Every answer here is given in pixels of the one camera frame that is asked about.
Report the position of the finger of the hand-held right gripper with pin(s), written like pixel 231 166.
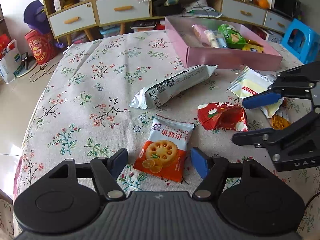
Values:
pixel 260 99
pixel 250 137

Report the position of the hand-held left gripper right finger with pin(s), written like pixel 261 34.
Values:
pixel 200 162

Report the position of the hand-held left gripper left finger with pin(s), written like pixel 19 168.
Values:
pixel 117 162

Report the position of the cream white snack packet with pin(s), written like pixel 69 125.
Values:
pixel 250 85

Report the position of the dark orange snack packet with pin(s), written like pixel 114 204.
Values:
pixel 280 122

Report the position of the orange biscuit packet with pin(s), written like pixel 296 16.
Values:
pixel 162 155

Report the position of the red snack packet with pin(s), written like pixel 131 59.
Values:
pixel 215 117

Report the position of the yellow packet with blue label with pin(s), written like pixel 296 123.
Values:
pixel 251 48

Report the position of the pink cardboard box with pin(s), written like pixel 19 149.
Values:
pixel 225 60

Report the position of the gold snack packet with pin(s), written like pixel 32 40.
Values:
pixel 255 42

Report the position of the green chips packet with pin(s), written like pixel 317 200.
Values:
pixel 232 37

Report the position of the white blue-print snack packet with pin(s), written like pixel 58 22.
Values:
pixel 212 38

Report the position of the long silver grey snack packet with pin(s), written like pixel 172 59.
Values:
pixel 170 87

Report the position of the pink nougat packet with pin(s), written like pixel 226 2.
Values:
pixel 198 31

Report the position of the white printed box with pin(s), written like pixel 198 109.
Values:
pixel 275 40

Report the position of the blue plastic stool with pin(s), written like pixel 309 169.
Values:
pixel 312 52

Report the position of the floral tablecloth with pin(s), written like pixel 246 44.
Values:
pixel 87 92

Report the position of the small white drawer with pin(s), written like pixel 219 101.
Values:
pixel 271 21

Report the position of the orange fruit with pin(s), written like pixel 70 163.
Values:
pixel 263 3

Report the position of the black microwave oven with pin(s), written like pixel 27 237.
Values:
pixel 285 2

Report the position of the loose pile of papers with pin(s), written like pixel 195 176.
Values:
pixel 202 12

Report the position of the flat red box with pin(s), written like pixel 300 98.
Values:
pixel 161 26

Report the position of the clear storage box blue lid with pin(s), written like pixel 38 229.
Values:
pixel 110 32

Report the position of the black bag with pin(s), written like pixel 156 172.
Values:
pixel 165 10

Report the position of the wooden cabinet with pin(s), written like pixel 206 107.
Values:
pixel 87 33

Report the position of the red printed bucket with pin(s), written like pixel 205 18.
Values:
pixel 40 50

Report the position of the clear box with black lid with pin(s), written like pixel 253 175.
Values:
pixel 143 24

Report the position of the black phone stand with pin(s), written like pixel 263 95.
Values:
pixel 25 58

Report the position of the white shopping bag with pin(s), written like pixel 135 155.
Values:
pixel 10 65

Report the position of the red gift bag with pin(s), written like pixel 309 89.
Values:
pixel 5 42

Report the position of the purple hat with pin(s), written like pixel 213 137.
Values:
pixel 35 17

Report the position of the small white carton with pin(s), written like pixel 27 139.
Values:
pixel 58 3

